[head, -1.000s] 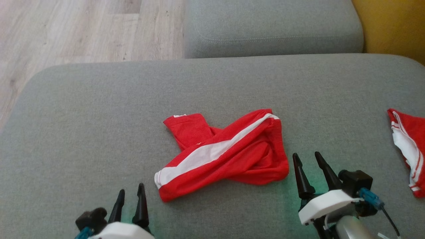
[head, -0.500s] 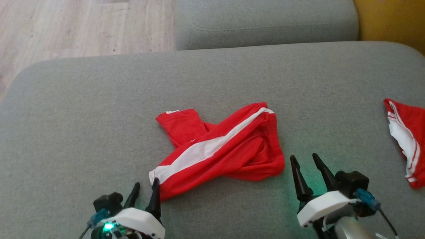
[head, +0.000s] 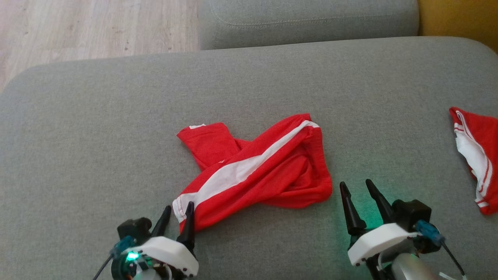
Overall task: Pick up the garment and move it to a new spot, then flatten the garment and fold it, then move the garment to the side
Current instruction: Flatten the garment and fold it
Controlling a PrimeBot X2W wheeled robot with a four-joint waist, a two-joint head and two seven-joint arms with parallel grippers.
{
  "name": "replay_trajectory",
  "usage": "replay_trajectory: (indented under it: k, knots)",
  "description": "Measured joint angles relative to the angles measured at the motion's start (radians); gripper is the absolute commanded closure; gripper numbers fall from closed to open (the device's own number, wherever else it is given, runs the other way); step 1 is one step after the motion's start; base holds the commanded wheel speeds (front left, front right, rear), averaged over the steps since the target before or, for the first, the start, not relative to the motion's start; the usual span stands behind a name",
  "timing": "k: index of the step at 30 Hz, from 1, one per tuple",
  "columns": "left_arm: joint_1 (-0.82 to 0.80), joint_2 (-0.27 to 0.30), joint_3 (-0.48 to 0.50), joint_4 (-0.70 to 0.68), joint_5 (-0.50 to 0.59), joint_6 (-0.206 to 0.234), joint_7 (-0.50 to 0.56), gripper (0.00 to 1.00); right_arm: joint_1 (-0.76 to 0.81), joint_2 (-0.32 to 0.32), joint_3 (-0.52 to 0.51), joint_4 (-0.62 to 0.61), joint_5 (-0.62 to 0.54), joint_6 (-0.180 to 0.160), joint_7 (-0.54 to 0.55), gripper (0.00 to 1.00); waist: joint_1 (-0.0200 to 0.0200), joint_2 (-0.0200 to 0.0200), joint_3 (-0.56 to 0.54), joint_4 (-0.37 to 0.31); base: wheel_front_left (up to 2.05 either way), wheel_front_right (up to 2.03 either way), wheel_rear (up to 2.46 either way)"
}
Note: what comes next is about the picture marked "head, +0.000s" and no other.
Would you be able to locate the red basketball jersey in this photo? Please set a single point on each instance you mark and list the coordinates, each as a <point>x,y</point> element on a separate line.
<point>484,136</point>

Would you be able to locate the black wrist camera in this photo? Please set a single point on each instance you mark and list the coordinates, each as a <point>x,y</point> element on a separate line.
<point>134,229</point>
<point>412,214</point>

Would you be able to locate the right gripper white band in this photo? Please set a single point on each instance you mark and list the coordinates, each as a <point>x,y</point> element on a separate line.
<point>381,239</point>

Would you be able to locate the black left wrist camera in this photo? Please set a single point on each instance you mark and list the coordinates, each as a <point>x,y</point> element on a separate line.
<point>134,229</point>

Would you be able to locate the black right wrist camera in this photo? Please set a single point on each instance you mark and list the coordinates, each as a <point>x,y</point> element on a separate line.
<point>412,214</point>

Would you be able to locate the grey fabric sofa cushion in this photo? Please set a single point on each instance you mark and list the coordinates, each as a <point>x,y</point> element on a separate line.
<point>307,23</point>

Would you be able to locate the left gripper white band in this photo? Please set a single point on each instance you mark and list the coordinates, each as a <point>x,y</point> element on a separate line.
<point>167,251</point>

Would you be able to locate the red white-striped shorts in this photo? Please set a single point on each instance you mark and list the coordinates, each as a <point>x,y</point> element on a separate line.
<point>280,171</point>

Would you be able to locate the grey fabric sofa seat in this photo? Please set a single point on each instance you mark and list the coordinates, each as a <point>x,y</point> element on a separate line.
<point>116,136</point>

